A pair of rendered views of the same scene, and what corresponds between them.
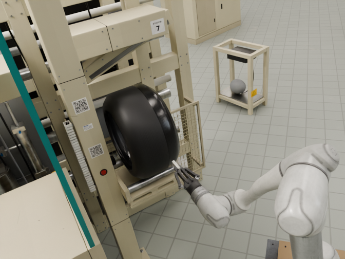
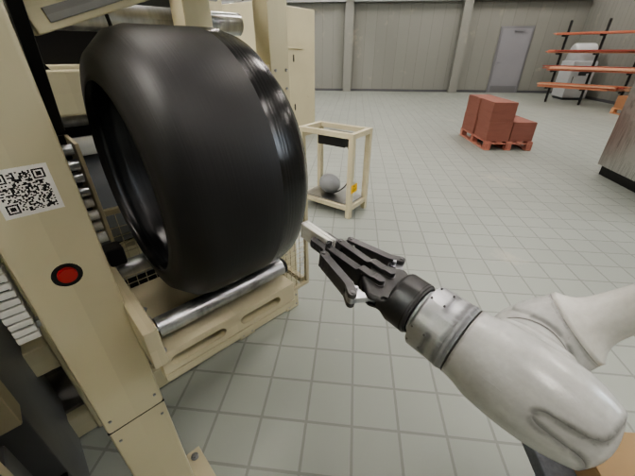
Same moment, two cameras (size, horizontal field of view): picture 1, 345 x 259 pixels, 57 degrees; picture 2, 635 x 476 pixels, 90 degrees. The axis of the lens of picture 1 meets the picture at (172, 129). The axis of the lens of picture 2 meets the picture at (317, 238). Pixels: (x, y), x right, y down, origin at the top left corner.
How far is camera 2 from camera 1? 121 cm
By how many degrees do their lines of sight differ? 16
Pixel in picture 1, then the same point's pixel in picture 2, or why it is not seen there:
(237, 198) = (581, 324)
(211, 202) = (536, 350)
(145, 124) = (215, 96)
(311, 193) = not seen: outside the picture
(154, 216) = (220, 376)
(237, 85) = (330, 180)
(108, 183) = (90, 311)
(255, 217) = (393, 359)
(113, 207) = (112, 383)
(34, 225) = not seen: outside the picture
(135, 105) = (180, 41)
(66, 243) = not seen: outside the picture
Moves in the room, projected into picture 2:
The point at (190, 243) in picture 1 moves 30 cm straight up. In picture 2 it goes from (292, 425) to (289, 381)
